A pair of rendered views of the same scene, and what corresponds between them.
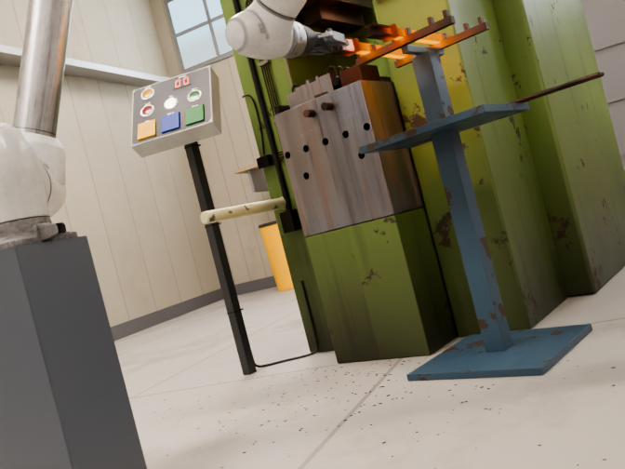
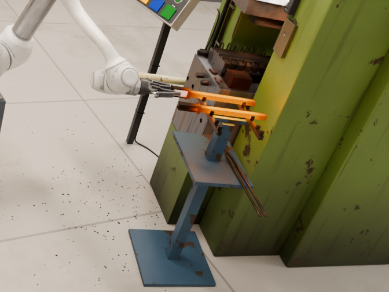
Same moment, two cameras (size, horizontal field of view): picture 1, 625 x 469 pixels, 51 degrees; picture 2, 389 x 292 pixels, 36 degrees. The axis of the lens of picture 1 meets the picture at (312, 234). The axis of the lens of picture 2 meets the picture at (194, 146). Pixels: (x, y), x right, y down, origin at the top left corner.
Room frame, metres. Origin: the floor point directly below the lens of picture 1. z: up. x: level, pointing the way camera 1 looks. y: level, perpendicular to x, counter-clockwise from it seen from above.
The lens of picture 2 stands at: (-0.50, -1.24, 2.18)
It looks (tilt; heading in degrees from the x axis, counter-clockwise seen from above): 31 degrees down; 21
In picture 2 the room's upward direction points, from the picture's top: 21 degrees clockwise
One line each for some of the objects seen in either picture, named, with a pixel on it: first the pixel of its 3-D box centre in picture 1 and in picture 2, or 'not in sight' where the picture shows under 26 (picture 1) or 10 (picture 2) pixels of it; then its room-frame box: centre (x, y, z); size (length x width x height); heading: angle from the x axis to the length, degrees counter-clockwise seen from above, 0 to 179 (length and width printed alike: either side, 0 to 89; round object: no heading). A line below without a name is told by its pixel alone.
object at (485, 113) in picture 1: (443, 128); (211, 159); (1.87, -0.44, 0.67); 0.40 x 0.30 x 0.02; 49
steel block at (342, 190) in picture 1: (373, 156); (238, 110); (2.42, -0.29, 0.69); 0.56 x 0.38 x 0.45; 142
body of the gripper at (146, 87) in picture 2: (306, 41); (147, 87); (1.65, -0.11, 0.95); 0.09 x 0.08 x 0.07; 140
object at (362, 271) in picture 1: (404, 275); (211, 174); (2.42, -0.29, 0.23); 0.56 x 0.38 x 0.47; 142
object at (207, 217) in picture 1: (246, 209); (163, 79); (2.42, 0.21, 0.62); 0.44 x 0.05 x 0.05; 142
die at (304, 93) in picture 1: (342, 93); (249, 64); (2.44, -0.24, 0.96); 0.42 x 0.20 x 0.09; 142
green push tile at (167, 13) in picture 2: (194, 115); (168, 12); (2.41, 0.31, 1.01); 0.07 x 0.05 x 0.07; 77
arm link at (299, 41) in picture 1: (287, 39); (132, 85); (1.59, -0.06, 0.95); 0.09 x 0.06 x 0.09; 50
